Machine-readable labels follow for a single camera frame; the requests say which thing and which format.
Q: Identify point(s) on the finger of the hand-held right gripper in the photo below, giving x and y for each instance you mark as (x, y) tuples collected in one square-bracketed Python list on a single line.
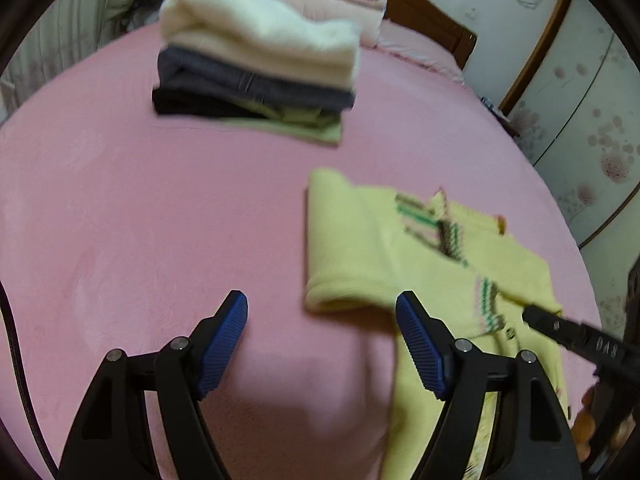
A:
[(550, 324)]

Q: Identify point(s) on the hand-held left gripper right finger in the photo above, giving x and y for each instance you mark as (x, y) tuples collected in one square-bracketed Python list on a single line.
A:
[(417, 340)]

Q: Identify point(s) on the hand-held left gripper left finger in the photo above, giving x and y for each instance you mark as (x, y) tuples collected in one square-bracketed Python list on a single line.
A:
[(225, 330)]

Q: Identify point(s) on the yellow striped sweater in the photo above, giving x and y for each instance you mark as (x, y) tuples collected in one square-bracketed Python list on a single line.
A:
[(350, 240)]

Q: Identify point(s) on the person's right hand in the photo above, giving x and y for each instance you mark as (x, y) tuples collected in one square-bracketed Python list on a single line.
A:
[(585, 425)]

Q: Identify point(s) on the floral patterned wardrobe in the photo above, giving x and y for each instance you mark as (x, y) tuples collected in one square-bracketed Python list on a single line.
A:
[(590, 110)]

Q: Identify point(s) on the light green folded garment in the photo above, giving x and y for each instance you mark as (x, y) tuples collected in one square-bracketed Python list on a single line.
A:
[(305, 127)]

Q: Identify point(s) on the blue white packet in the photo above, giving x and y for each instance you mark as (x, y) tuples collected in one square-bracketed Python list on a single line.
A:
[(492, 107)]

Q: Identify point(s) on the black folded garment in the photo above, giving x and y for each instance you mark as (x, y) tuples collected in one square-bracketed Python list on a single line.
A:
[(190, 105)]

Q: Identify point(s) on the grey folded garment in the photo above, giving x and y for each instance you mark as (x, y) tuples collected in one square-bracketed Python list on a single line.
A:
[(225, 77)]

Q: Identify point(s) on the white fluffy sweater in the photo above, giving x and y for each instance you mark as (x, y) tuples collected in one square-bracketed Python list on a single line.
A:
[(250, 25)]

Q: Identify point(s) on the wooden headboard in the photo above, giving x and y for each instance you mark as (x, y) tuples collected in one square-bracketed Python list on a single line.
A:
[(425, 20)]

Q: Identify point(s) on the white pleated curtain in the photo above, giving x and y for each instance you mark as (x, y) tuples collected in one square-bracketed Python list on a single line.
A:
[(55, 45)]

